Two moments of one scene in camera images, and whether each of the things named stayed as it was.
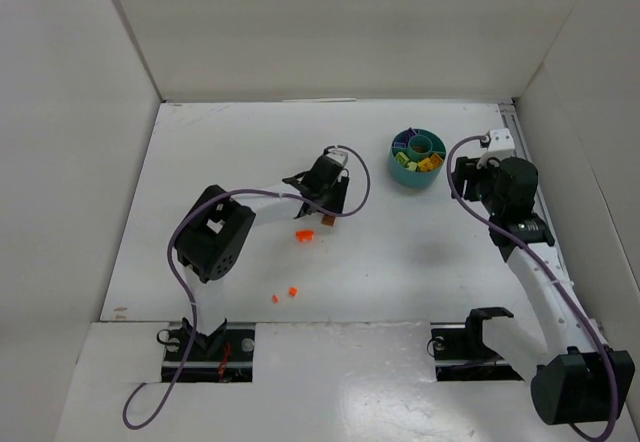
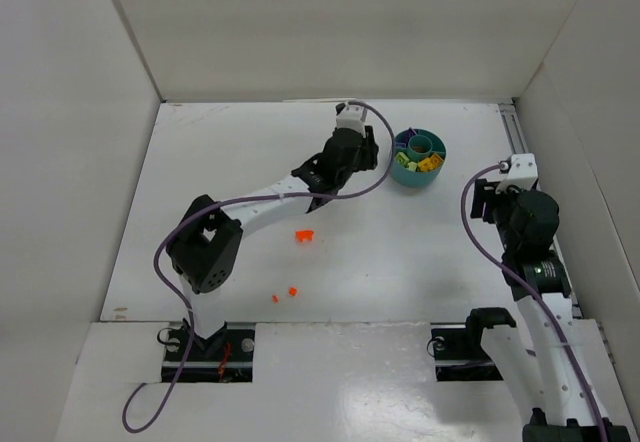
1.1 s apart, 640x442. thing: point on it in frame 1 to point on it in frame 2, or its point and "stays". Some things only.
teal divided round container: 418,147 stays
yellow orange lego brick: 428,164 stays
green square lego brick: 402,158 stays
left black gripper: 335,195 to 368,147
